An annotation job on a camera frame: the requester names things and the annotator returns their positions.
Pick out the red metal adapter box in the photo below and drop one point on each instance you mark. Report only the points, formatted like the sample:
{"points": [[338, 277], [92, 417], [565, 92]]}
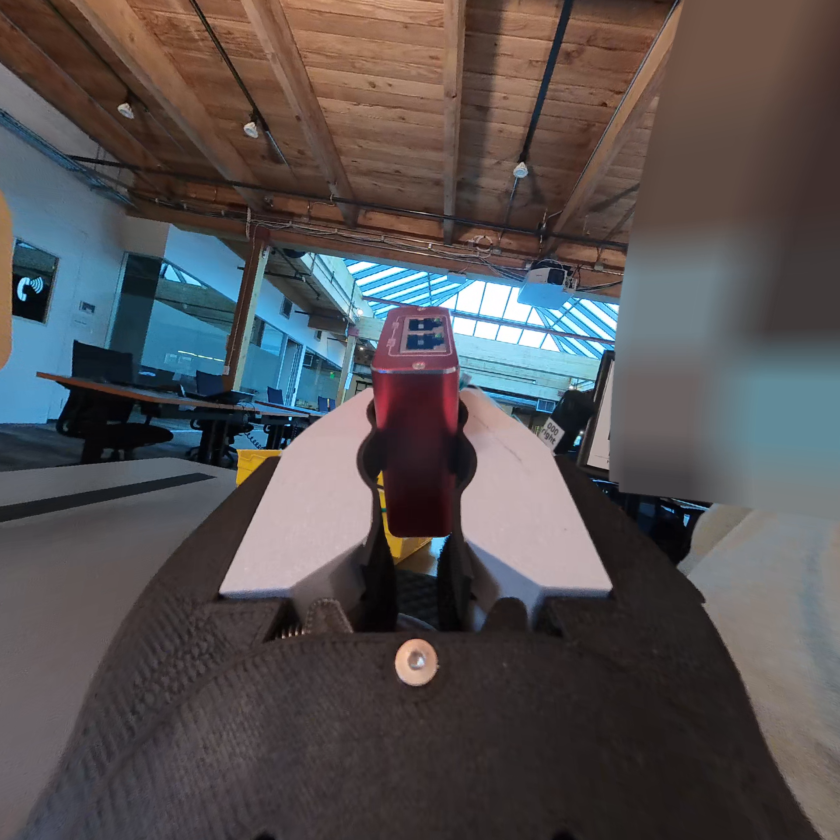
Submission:
{"points": [[420, 446]]}

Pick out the yellow plastic bin with divider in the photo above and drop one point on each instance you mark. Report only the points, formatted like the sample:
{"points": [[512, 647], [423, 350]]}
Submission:
{"points": [[253, 466]]}

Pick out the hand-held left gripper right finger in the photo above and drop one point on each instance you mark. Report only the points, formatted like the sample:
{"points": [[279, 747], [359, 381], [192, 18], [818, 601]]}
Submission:
{"points": [[531, 525]]}

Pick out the black office chair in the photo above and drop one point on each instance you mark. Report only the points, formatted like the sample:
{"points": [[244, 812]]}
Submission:
{"points": [[98, 367]]}

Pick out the black wall sign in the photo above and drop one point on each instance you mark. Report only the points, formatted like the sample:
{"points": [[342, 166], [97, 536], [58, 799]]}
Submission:
{"points": [[33, 289]]}

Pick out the framed marker sign on stand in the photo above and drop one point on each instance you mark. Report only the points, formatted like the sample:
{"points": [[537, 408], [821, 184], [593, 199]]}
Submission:
{"points": [[598, 420]]}

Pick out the white ceiling projector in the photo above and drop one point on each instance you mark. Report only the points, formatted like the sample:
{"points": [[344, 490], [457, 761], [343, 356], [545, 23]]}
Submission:
{"points": [[544, 289]]}

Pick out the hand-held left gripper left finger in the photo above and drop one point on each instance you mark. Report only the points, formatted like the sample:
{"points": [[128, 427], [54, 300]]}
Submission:
{"points": [[308, 518]]}

